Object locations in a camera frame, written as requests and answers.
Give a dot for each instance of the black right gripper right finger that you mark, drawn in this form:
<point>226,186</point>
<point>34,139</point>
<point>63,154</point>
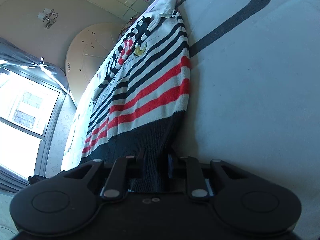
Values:
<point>241,200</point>

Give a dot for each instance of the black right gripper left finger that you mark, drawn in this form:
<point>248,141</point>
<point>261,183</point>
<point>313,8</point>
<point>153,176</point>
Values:
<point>69,200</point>

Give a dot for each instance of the red black white striped sweater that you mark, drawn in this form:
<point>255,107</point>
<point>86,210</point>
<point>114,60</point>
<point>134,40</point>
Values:
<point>142,96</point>

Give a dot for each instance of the blue grey curtain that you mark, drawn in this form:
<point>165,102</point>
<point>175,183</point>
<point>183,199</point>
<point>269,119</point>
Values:
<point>20,61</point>

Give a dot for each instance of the cream round headboard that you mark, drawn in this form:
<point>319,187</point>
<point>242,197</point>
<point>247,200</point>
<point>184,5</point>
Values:
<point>87,52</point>

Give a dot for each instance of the white blue patterned bed sheet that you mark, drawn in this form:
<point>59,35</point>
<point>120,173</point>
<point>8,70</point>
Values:
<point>254,90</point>

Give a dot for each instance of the window with grey frame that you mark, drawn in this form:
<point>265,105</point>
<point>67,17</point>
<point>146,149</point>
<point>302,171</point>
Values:
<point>28,114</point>

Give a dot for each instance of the wall lamp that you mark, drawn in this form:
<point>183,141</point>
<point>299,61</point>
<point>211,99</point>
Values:
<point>48,17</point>

